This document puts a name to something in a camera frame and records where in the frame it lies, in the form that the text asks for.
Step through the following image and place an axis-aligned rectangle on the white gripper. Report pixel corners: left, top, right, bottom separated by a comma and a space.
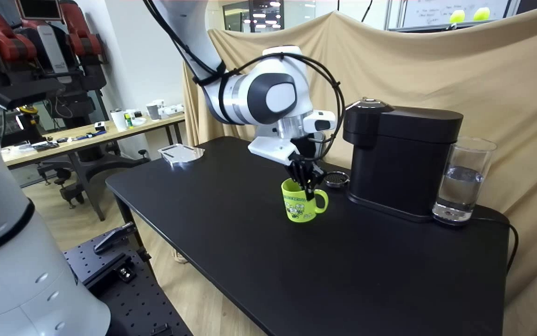
245, 118, 327, 202

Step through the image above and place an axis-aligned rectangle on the green mug with print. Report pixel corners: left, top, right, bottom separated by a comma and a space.
279, 176, 331, 226

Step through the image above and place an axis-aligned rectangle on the black coffee machine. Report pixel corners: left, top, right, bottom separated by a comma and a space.
340, 99, 465, 224

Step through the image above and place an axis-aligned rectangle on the clear water tank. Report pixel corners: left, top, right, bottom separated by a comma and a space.
430, 136, 497, 226

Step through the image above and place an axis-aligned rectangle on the dark monitor screen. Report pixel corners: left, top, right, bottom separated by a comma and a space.
219, 0, 286, 34

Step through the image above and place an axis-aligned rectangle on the beige cloth backdrop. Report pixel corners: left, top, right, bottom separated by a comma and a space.
180, 2, 537, 336

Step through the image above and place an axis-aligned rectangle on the black perforated breadboard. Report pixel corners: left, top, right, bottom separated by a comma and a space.
61, 222, 193, 336

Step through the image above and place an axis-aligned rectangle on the whiteboard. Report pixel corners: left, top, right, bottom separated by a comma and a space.
385, 0, 521, 34

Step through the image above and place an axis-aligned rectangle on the yellow tennis ball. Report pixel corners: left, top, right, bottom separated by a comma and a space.
471, 6, 491, 24
447, 8, 467, 26

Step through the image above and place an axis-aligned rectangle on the black office chair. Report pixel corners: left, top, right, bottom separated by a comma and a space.
35, 146, 152, 222

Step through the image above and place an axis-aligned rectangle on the wooden workbench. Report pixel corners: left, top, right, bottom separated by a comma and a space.
0, 112, 187, 170

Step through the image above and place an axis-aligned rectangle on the red and black machine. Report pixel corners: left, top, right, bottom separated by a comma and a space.
0, 0, 109, 110

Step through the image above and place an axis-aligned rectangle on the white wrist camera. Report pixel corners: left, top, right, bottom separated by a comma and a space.
303, 108, 338, 140

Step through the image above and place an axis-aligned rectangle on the black clamp bracket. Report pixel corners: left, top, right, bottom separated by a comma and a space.
90, 220, 137, 254

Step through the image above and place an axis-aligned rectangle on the black power cord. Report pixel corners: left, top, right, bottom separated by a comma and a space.
473, 213, 521, 276

